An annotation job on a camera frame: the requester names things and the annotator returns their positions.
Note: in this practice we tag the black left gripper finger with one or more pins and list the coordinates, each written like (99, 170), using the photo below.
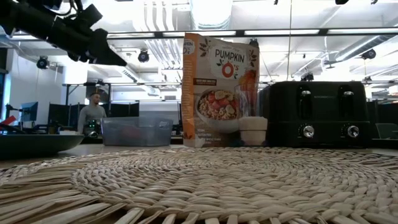
(104, 53)

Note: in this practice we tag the clear grey plastic container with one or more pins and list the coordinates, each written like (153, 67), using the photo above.
(136, 130)

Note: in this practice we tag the dark green plate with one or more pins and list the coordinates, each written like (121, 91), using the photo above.
(34, 144)

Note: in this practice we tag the orange pumpkin cereal bag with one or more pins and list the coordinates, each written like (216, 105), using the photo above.
(217, 62)

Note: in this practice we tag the clear glass with milk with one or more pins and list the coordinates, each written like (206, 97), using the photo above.
(252, 127)

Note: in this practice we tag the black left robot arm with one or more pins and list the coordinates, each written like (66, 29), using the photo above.
(18, 15)

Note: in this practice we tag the black ceiling spotlight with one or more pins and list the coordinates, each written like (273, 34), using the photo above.
(143, 56)
(369, 54)
(42, 63)

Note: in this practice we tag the person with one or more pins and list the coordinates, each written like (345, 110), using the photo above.
(91, 115)

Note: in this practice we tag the dark office partition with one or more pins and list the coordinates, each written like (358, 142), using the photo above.
(59, 115)

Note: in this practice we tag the computer monitor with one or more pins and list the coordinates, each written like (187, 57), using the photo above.
(29, 112)

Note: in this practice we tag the red flat object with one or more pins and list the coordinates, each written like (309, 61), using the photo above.
(7, 120)

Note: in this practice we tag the round woven straw placemat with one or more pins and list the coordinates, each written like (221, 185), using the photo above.
(202, 183)

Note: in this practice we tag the black four-slot toaster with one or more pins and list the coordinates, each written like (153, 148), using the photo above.
(326, 109)

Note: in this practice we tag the black overhead light rail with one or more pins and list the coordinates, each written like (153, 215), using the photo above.
(161, 34)

